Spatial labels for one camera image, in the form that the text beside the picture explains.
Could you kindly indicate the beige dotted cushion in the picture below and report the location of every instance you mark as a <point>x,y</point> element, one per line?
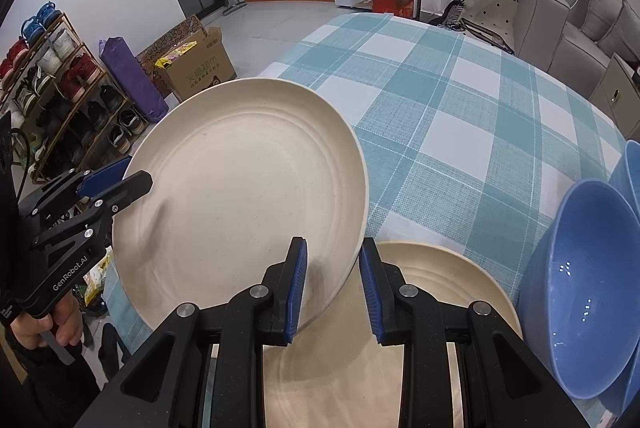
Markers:
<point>487,13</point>

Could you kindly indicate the patterned cardboard box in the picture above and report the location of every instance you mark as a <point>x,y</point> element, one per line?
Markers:
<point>175,33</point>

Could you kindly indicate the grey sofa pillow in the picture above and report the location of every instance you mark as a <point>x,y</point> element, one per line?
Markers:
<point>625,33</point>
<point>602,8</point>

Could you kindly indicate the red cardboard box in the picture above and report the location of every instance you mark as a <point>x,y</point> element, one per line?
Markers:
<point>387,5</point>

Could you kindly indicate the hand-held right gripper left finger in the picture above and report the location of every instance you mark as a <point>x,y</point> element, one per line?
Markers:
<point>299,288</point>

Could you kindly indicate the purple bag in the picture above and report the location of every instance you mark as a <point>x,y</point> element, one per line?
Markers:
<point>130,78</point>

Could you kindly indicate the metal shoe rack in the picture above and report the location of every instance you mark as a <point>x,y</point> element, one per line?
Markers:
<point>102,75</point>

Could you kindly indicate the teal checked tablecloth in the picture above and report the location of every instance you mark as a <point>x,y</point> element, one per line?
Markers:
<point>450,108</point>

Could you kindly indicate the person's left forearm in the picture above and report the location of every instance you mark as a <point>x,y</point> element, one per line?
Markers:
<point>30,388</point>

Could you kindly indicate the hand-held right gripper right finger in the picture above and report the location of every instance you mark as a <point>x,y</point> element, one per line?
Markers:
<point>371,293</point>

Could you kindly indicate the grey sofa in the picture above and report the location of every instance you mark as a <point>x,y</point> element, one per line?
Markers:
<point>545,18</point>

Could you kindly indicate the person's left hand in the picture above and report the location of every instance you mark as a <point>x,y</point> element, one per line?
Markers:
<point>70,318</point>

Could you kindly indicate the beige side cabinet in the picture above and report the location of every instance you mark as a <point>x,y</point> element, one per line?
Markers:
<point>615,98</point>

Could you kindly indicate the yellow snack packet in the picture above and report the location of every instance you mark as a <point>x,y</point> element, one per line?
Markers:
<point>170,56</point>

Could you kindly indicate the brown cardboard box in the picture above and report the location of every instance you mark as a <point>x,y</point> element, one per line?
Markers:
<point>205,68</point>

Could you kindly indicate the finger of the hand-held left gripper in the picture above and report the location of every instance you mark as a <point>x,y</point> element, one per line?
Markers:
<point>132,187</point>
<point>107,175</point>

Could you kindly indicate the beige plate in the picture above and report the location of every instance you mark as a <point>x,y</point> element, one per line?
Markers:
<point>235,188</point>
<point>440,278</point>

